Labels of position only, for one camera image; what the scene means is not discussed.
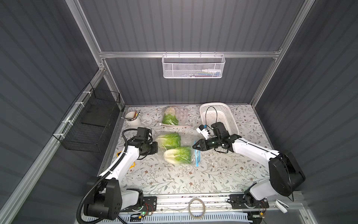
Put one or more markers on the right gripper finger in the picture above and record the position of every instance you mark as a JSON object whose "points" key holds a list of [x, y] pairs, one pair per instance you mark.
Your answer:
{"points": [[200, 147], [200, 143]]}

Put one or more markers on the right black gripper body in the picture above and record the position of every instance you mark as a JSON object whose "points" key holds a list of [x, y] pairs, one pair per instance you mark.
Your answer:
{"points": [[205, 143]]}

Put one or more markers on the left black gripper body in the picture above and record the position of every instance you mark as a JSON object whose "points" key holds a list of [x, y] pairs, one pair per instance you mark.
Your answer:
{"points": [[152, 148]]}

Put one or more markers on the chinese cabbage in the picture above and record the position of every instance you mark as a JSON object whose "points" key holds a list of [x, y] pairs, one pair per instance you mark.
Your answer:
{"points": [[180, 155], [169, 117], [168, 141]]}

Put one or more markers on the clear zip-top bag blue seal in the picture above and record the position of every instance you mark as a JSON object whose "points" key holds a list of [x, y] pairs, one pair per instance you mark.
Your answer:
{"points": [[187, 140]]}

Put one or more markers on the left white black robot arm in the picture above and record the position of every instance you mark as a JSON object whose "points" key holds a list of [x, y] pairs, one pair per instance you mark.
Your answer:
{"points": [[105, 199]]}

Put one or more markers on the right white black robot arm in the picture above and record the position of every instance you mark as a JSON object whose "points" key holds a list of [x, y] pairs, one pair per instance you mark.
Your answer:
{"points": [[285, 174]]}

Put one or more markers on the clear zip-top bag white seal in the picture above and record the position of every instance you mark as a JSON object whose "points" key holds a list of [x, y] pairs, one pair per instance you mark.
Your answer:
{"points": [[182, 114]]}

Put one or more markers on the yellow calculator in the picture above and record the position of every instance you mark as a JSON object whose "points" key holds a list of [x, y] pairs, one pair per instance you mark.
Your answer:
{"points": [[132, 166]]}

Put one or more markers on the white plastic perforated basket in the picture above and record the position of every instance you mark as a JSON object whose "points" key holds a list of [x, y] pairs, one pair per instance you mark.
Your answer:
{"points": [[218, 112]]}

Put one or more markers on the white pen holder cup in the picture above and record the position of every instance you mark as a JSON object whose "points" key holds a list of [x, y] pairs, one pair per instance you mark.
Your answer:
{"points": [[133, 119]]}

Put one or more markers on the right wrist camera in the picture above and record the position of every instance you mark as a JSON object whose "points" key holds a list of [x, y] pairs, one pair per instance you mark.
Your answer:
{"points": [[202, 129]]}

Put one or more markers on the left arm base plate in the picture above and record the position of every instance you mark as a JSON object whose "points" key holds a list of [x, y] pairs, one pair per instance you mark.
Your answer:
{"points": [[149, 204]]}

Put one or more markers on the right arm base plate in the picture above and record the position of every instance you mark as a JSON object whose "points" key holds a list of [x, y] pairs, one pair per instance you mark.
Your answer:
{"points": [[243, 201]]}

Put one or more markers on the black wire side basket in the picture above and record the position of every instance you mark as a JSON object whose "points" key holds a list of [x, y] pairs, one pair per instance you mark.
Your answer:
{"points": [[89, 128]]}

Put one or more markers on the white wire wall basket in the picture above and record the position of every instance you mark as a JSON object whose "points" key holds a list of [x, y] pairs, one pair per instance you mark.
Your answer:
{"points": [[195, 66]]}

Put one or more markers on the white clip on rail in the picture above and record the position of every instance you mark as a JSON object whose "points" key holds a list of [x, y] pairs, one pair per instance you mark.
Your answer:
{"points": [[281, 206]]}

